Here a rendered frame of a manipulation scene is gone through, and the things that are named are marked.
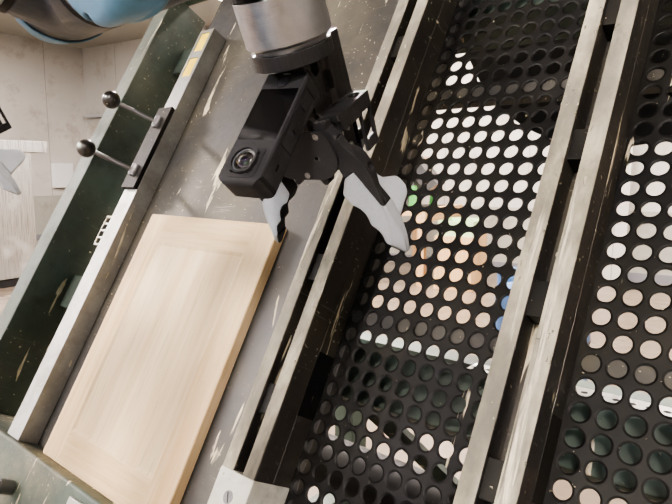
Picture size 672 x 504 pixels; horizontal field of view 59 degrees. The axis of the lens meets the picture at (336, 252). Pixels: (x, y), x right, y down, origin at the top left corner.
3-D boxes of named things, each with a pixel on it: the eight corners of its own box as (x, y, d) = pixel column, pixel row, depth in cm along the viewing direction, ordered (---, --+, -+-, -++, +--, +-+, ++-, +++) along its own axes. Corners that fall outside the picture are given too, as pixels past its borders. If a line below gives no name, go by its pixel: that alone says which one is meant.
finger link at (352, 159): (401, 189, 52) (332, 116, 51) (394, 197, 51) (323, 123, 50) (370, 214, 55) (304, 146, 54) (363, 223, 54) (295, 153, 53)
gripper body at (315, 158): (383, 147, 58) (355, 21, 52) (343, 190, 52) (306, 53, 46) (318, 148, 62) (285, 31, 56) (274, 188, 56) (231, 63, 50)
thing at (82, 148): (135, 182, 127) (73, 154, 123) (142, 167, 128) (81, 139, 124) (136, 178, 123) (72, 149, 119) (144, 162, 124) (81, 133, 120)
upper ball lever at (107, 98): (158, 135, 130) (98, 106, 126) (165, 120, 131) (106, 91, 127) (160, 129, 126) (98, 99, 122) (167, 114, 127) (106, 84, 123)
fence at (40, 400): (26, 436, 115) (7, 432, 112) (212, 42, 140) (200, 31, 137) (37, 444, 112) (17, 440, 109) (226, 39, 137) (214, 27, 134)
